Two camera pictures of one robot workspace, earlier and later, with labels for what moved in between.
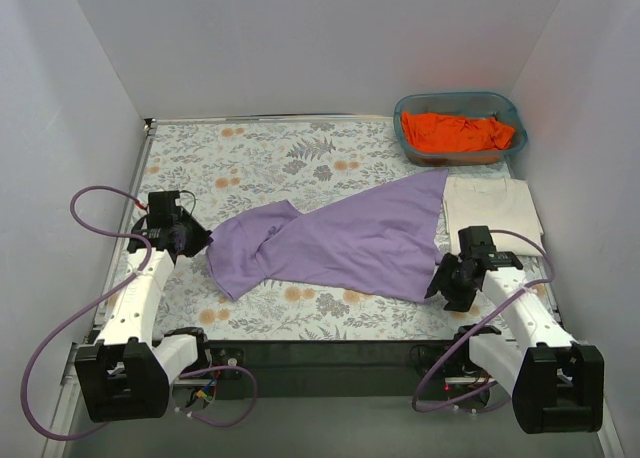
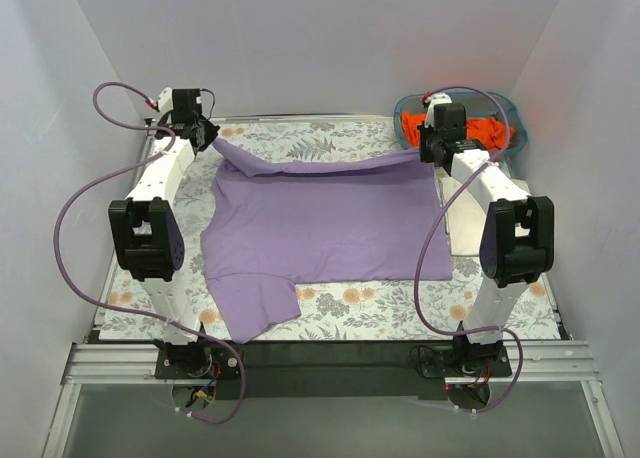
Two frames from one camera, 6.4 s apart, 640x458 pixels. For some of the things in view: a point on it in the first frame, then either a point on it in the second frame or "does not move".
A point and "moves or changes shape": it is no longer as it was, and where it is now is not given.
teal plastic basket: [459, 128] does not move
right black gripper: [451, 282] to [428, 146]
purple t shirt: [380, 243] moves or changes shape
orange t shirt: [450, 132] does not move
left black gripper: [189, 234] to [203, 133]
